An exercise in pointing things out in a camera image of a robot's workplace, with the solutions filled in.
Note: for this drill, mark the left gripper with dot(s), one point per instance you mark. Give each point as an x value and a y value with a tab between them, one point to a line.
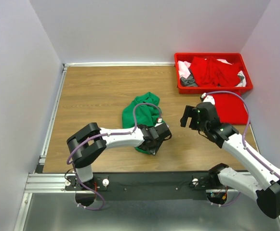
159	141

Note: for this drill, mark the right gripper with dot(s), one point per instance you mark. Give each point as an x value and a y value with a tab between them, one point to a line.
193	116

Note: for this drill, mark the green t shirt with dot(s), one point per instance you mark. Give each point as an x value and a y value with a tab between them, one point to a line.
146	113

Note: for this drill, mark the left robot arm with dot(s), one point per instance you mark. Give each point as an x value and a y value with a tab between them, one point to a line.
87	144

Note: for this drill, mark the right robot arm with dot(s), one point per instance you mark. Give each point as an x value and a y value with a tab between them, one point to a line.
263	186

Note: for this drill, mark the grey t shirt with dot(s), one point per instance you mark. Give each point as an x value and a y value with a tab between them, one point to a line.
188	82

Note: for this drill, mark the red plastic bin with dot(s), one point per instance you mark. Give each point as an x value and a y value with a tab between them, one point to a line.
230	57

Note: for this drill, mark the folded red t shirt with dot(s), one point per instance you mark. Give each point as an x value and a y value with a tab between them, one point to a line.
230	109

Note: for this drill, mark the red t shirt in bin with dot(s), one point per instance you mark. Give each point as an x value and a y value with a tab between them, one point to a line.
210	72

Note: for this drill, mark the white pink t shirt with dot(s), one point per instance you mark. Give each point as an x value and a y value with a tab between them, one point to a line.
184	68

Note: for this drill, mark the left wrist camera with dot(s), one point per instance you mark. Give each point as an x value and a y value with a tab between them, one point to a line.
160	121

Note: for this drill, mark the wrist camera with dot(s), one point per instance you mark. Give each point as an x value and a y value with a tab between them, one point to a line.
160	121
206	98

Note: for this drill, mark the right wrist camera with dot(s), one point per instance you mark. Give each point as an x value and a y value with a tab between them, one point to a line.
206	98

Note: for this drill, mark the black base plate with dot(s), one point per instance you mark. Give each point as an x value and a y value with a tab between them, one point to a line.
132	186

